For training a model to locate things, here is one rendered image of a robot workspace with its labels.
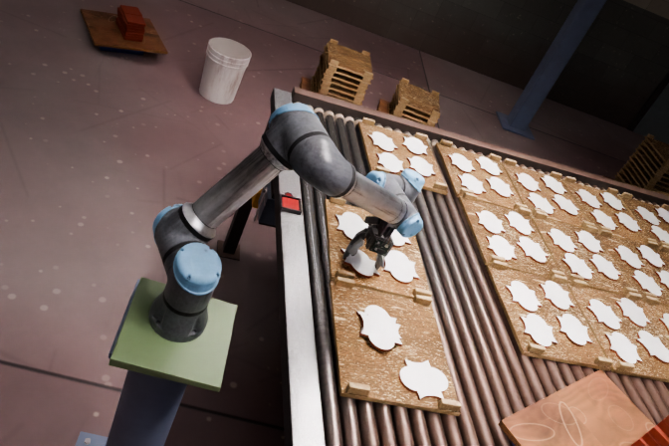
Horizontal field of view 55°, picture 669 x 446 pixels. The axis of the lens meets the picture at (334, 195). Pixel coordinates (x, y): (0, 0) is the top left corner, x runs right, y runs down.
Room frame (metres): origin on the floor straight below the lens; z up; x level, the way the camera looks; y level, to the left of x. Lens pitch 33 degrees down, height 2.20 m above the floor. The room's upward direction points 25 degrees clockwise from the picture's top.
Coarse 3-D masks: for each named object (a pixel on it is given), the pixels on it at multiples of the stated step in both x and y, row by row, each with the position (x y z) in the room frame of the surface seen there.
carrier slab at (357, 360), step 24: (336, 288) 1.51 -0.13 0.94; (360, 288) 1.56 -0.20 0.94; (336, 312) 1.42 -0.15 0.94; (408, 312) 1.55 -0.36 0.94; (432, 312) 1.60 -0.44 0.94; (336, 336) 1.32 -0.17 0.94; (360, 336) 1.36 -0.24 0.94; (408, 336) 1.45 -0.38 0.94; (432, 336) 1.49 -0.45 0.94; (336, 360) 1.25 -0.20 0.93; (360, 360) 1.28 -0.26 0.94; (384, 360) 1.32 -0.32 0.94; (432, 360) 1.40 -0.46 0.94; (384, 384) 1.23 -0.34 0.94; (432, 408) 1.23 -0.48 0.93
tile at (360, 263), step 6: (342, 252) 1.66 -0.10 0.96; (360, 252) 1.72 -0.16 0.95; (348, 258) 1.63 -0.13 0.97; (354, 258) 1.65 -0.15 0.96; (360, 258) 1.68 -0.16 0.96; (366, 258) 1.70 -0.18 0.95; (348, 264) 1.61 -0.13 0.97; (354, 264) 1.62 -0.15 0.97; (360, 264) 1.64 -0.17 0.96; (366, 264) 1.66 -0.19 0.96; (372, 264) 1.68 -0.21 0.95; (354, 270) 1.59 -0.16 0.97; (360, 270) 1.60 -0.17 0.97; (366, 270) 1.62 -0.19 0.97; (372, 270) 1.64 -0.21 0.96; (366, 276) 1.59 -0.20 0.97; (378, 276) 1.64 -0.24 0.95
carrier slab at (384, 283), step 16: (336, 208) 1.91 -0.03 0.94; (352, 208) 1.96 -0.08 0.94; (336, 224) 1.82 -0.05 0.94; (336, 240) 1.74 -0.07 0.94; (416, 240) 1.94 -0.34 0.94; (336, 256) 1.66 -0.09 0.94; (368, 256) 1.73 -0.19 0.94; (416, 256) 1.85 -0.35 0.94; (352, 272) 1.62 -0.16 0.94; (384, 272) 1.69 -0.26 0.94; (416, 272) 1.76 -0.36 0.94; (368, 288) 1.59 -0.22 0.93; (384, 288) 1.61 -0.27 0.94; (400, 288) 1.65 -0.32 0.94
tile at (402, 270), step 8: (392, 256) 1.78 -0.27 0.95; (400, 256) 1.80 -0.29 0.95; (384, 264) 1.72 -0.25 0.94; (392, 264) 1.73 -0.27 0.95; (400, 264) 1.75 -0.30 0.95; (408, 264) 1.77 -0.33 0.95; (392, 272) 1.69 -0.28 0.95; (400, 272) 1.71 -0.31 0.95; (408, 272) 1.73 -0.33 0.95; (400, 280) 1.67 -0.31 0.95; (408, 280) 1.69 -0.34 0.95
